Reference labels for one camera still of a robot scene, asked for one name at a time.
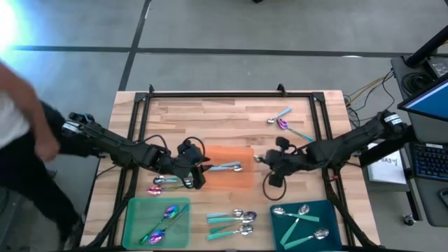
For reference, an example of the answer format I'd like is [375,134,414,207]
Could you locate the green translucent bin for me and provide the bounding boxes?
[121,196,192,249]

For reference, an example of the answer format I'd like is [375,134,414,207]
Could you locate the black pole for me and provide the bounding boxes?
[405,26,448,68]

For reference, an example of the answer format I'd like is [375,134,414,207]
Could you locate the teal handled spoon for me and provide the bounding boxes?
[282,227,330,251]
[279,204,312,246]
[206,211,258,225]
[205,223,255,242]
[272,206,321,223]
[153,172,194,186]

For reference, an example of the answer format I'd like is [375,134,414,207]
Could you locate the white paper sheet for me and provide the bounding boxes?
[366,143,407,186]

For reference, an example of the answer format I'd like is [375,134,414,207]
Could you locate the orange translucent bin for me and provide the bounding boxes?
[204,145,256,190]

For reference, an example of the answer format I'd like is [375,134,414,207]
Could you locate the black metal table frame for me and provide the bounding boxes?
[75,91,381,251]

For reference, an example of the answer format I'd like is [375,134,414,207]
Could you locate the monitor with blue screen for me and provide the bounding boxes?
[397,75,448,123]

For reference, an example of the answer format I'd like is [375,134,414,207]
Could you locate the coiled black cable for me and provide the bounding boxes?
[400,71,426,96]

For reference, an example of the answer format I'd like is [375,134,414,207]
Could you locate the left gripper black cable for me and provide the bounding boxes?
[134,134,207,158]

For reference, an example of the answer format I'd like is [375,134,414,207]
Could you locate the silver spoons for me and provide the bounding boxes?
[209,211,258,235]

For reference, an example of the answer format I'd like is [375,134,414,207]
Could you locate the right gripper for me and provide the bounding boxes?
[261,137,311,188]

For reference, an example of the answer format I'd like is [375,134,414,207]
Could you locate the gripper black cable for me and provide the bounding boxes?
[262,171,287,201]
[134,134,207,158]

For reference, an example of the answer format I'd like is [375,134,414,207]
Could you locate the yellow cable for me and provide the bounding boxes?
[344,75,389,106]

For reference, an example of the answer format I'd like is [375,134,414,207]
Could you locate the black keyboard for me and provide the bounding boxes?
[412,142,448,182]

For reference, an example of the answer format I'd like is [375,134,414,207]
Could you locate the dark blue plastic bin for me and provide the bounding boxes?
[269,199,343,251]

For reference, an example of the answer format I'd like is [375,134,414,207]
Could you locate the person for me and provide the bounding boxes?
[0,59,85,251]

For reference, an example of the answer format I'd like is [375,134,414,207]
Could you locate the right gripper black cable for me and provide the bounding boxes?
[262,171,287,201]

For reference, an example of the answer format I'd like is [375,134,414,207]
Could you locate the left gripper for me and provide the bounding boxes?
[164,139,212,190]

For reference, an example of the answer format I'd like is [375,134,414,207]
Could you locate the grey side desk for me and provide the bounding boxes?
[390,55,448,228]

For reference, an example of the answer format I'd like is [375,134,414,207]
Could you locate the black power adapter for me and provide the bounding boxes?
[424,56,448,78]

